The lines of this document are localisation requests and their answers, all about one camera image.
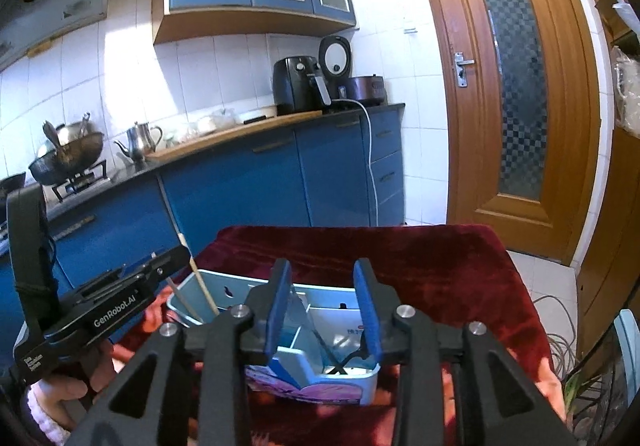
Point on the red floral blanket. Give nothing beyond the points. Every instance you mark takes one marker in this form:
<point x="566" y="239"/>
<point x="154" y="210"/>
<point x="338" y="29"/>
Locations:
<point x="454" y="273"/>

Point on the black rice cooker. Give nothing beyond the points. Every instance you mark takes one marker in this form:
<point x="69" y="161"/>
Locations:
<point x="335" y="60"/>

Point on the cream chopstick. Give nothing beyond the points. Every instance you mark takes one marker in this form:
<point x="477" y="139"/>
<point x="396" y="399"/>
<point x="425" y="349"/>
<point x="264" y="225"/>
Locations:
<point x="201" y="283"/>
<point x="180" y="296"/>

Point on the steel kettle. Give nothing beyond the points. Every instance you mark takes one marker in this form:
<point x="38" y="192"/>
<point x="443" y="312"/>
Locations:
<point x="142" y="140"/>

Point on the silver door handle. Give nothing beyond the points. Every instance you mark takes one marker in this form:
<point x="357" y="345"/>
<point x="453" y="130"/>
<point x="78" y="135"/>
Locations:
<point x="461" y="64"/>

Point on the gas stove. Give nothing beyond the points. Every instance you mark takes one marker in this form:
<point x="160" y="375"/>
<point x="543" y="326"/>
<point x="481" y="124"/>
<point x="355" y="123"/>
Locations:
<point x="79" y="183"/>

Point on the light blue utensil box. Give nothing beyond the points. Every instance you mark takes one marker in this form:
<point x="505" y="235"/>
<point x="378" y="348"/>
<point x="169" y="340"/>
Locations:
<point x="288" y="373"/>

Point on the light blue chair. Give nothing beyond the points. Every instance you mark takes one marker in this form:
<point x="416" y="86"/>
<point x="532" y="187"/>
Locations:
<point x="628" y="336"/>

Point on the blue base cabinets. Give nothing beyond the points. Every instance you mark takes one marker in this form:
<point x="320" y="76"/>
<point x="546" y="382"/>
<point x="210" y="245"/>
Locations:
<point x="340" y="170"/>

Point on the dark round cooker pot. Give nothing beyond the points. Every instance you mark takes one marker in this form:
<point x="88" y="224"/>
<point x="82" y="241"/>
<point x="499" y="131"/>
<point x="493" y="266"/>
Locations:
<point x="368" y="90"/>

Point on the black wok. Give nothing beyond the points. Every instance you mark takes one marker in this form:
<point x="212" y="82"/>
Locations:
<point x="69" y="151"/>

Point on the black air fryer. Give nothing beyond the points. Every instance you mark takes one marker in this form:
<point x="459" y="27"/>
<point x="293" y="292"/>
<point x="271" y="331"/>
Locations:
<point x="298" y="86"/>

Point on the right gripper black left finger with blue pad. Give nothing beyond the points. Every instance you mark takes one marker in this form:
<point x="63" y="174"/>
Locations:
<point x="148" y="403"/>

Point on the wooden door with glass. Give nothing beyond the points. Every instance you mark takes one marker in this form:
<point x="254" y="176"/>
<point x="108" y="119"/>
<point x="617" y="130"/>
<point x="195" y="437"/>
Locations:
<point x="524" y="134"/>

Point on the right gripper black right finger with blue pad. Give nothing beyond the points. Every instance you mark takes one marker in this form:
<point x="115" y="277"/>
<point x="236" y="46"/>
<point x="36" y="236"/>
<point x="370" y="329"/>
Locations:
<point x="495" y="403"/>

